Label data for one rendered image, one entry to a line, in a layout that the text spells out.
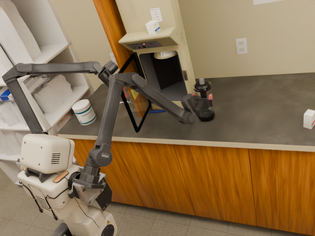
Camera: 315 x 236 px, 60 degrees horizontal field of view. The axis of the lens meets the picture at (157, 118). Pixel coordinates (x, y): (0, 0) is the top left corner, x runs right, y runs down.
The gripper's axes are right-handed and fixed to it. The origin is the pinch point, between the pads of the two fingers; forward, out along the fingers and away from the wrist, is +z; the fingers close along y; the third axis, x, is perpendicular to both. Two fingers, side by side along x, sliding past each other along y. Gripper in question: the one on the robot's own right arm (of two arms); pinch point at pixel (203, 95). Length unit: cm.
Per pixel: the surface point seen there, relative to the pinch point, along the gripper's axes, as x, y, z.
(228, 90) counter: 14.0, -7.5, 31.2
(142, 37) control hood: -39.1, 28.4, -5.9
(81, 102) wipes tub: 6, 91, -5
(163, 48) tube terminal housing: -27.7, 22.4, 5.6
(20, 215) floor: 122, 195, -42
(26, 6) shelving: -57, 158, 43
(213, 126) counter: 16.8, -6.1, -7.7
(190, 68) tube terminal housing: -11.4, 10.9, 13.4
